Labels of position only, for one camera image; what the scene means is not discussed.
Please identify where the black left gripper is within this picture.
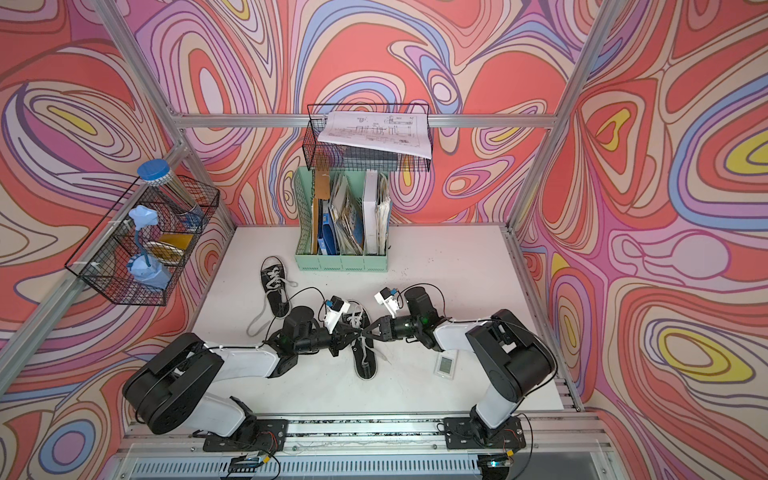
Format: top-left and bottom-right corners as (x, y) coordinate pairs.
(293, 323), (363, 358)

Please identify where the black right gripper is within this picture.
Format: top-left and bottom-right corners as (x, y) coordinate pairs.
(363, 315), (422, 342)

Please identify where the black wire basket back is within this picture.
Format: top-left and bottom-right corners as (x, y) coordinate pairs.
(302, 101), (434, 173)

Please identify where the black wire basket left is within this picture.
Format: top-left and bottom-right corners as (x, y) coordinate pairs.
(65, 176), (220, 306)

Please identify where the black wire basket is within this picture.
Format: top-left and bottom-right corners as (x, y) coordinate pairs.
(302, 101), (434, 173)
(65, 176), (220, 306)

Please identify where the blue lidded jar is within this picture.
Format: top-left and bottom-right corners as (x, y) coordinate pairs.
(137, 159), (203, 217)

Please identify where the white remote control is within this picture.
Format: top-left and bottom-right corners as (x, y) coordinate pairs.
(434, 350), (458, 380)

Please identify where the green perforated file organizer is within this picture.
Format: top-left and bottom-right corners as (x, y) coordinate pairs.
(292, 166), (389, 272)

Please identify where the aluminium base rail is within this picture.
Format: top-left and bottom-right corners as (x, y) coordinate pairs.
(101, 411), (629, 479)

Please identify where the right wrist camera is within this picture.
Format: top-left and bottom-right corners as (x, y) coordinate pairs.
(374, 287), (400, 318)

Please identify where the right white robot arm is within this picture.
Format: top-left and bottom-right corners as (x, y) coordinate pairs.
(364, 285), (558, 440)

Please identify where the white book in organizer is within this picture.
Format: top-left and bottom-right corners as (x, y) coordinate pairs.
(362, 170), (379, 255)

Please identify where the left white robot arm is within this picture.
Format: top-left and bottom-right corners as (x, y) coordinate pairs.
(122, 305), (370, 438)

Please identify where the yellow tin in basket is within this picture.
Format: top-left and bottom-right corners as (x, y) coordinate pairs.
(144, 233), (193, 266)

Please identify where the white printed paper sheet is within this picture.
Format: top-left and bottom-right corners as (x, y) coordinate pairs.
(318, 111), (432, 159)

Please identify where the black sneaker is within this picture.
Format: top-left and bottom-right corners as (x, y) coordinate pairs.
(246, 255), (297, 338)
(342, 301), (377, 380)

